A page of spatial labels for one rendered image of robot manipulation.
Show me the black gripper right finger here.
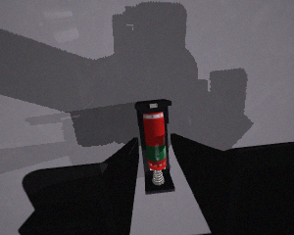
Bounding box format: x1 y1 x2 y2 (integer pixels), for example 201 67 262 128
171 133 294 233

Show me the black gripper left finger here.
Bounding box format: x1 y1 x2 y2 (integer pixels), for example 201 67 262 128
22 137 139 235

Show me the red cylindrical battery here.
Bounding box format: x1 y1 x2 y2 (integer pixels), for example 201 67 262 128
143 112 167 170

